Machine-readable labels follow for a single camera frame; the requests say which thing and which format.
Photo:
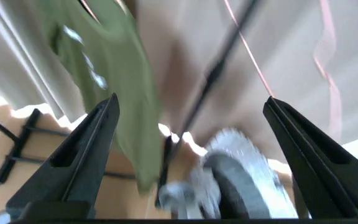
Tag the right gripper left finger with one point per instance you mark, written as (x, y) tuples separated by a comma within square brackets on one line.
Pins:
[(70, 174)]

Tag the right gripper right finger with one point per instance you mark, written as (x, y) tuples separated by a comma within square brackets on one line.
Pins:
[(331, 174)]

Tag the green long-sleeved shirt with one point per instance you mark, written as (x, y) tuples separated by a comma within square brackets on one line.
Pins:
[(126, 77)]

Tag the pale grey garment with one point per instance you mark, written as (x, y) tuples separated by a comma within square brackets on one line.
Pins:
[(182, 196)]

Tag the white laundry basket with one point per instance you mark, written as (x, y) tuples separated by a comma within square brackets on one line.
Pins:
[(244, 186)]

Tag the black clothes rack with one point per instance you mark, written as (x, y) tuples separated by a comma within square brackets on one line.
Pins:
[(216, 73)]

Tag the beige curtain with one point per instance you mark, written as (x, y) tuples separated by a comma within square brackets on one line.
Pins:
[(291, 46)]

